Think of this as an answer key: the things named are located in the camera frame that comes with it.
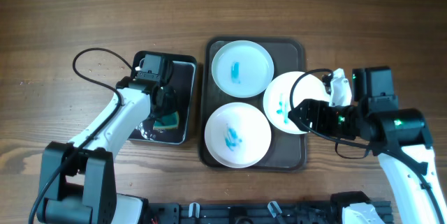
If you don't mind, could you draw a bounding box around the green yellow sponge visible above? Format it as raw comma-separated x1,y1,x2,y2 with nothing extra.
153,112,179,130

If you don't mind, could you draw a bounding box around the white plate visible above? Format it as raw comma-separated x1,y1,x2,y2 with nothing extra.
204,102,272,168
263,71,329,135

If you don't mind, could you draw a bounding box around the white plate front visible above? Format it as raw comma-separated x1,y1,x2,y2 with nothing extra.
204,102,272,168

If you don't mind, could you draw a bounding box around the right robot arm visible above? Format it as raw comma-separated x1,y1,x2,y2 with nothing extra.
288,66,446,223

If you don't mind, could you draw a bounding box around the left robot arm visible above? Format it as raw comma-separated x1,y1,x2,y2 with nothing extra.
28,52,175,223

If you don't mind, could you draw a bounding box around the small black metal tray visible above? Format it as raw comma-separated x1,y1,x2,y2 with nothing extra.
129,51,197,145

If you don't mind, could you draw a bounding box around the brown plastic serving tray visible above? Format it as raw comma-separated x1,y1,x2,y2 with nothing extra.
198,36,307,172

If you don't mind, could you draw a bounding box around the pale blue plate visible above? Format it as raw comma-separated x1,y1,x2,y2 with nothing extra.
212,40,274,98

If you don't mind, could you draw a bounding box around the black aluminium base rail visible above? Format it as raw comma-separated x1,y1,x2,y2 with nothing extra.
139,201,394,224

